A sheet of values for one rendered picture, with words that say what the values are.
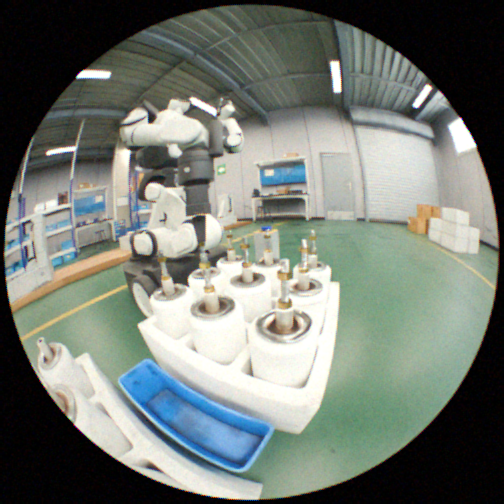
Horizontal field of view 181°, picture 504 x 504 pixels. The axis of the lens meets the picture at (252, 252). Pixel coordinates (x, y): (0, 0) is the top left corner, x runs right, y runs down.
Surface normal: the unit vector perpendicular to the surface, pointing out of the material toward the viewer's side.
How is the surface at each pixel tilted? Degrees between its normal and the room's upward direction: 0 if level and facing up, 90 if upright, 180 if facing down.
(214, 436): 0
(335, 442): 0
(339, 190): 90
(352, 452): 0
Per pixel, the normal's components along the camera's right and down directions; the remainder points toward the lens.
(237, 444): -0.07, -0.97
